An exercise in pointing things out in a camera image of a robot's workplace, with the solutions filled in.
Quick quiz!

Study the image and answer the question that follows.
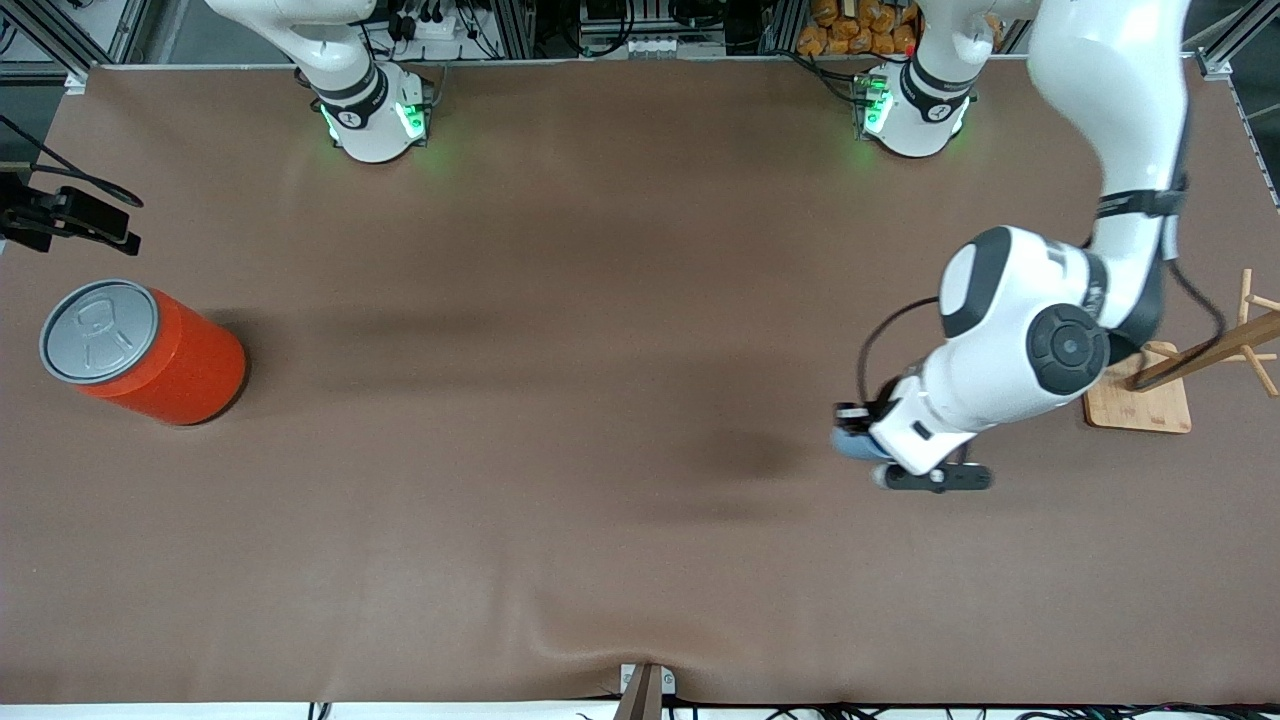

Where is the small blue cup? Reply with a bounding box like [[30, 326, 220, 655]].
[[830, 425, 893, 463]]

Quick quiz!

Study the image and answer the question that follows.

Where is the orange can with grey lid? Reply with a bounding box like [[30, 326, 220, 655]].
[[39, 279, 248, 428]]

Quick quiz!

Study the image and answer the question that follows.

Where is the wooden mug tree rack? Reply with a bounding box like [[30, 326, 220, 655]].
[[1084, 268, 1280, 435]]

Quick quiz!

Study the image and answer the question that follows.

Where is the brown table cover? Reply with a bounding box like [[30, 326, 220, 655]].
[[0, 57, 1280, 706]]

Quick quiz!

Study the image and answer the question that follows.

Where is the orange packaged snack pile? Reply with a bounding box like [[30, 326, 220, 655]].
[[797, 0, 926, 58]]

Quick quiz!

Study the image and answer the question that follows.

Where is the white power strip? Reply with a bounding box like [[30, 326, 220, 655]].
[[395, 10, 461, 41]]

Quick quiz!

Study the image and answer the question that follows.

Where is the white terminal block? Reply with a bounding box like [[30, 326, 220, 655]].
[[625, 35, 728, 59]]

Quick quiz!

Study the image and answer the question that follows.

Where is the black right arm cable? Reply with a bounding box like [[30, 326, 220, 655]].
[[0, 114, 144, 209]]

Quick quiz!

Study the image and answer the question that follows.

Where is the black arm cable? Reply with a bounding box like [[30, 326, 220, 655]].
[[856, 180, 1229, 403], [0, 114, 144, 209]]

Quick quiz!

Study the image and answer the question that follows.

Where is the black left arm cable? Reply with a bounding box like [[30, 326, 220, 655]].
[[856, 180, 1229, 403]]

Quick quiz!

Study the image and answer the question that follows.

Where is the aluminium frame profile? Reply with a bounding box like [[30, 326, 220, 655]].
[[1195, 15, 1280, 81], [0, 0, 101, 96]]

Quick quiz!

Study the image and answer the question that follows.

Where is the metal table edge bracket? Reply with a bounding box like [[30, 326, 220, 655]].
[[615, 663, 676, 720]]

